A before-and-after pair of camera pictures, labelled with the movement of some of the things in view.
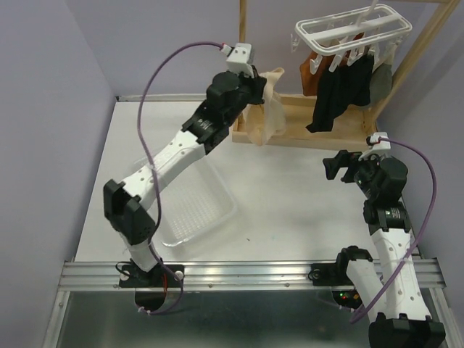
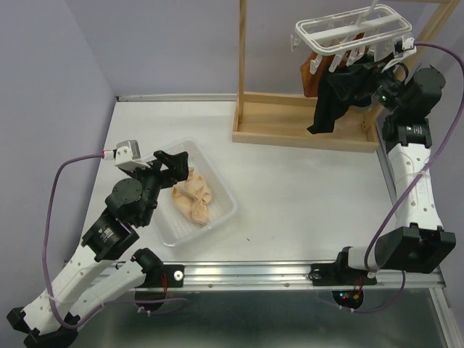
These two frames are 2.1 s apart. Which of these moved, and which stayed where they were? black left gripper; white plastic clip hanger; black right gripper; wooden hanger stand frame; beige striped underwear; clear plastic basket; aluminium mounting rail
Moved: black right gripper; black left gripper; beige striped underwear
Stayed: white plastic clip hanger; wooden hanger stand frame; clear plastic basket; aluminium mounting rail
